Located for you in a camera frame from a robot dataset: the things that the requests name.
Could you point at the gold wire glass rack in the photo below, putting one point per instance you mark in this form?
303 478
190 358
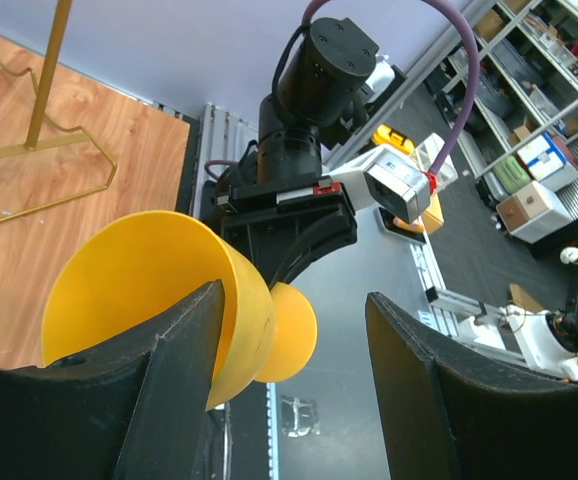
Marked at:
44 133

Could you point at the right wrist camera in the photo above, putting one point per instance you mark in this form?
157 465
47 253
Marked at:
384 176

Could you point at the yellow wine glass orange base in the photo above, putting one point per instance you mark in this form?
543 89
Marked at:
140 265

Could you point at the white storage shelving unit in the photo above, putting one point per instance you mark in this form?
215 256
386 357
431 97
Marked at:
521 139

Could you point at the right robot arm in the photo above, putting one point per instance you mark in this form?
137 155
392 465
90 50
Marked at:
318 99

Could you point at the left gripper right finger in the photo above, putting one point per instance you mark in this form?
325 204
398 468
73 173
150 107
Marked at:
448 412

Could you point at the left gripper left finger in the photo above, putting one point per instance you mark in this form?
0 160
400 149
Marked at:
131 407

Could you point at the yellow black tool case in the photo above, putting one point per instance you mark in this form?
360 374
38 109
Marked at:
389 136

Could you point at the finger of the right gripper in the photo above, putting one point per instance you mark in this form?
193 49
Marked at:
331 232

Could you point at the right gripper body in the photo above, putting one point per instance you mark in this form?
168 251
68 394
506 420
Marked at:
261 221

